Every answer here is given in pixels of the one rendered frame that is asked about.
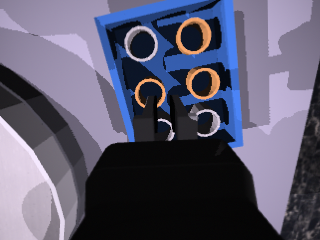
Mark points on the blue crate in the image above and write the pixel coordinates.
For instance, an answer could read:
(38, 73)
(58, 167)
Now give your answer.
(170, 65)

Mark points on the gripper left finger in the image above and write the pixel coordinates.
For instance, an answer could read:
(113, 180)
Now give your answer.
(146, 125)

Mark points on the silver metal sleeve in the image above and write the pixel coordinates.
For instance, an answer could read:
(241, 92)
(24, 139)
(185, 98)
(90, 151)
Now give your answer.
(130, 37)
(212, 125)

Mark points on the grey metal sleeve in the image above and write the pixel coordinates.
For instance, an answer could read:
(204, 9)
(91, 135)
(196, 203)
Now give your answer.
(168, 134)

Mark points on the bronze bushing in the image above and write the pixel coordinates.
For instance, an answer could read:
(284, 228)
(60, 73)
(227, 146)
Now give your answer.
(139, 97)
(212, 88)
(204, 31)

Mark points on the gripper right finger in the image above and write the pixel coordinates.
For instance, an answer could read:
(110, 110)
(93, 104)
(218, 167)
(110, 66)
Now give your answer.
(184, 124)

